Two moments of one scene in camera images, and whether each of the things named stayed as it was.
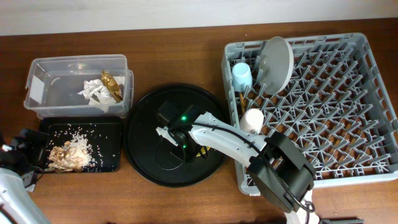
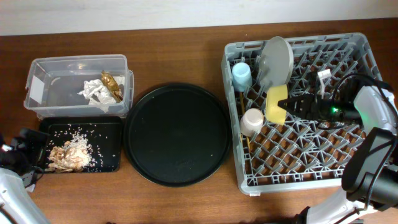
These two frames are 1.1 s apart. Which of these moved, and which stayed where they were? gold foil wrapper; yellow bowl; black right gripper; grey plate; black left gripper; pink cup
Moved: black right gripper; yellow bowl
Stayed: black left gripper; pink cup; gold foil wrapper; grey plate
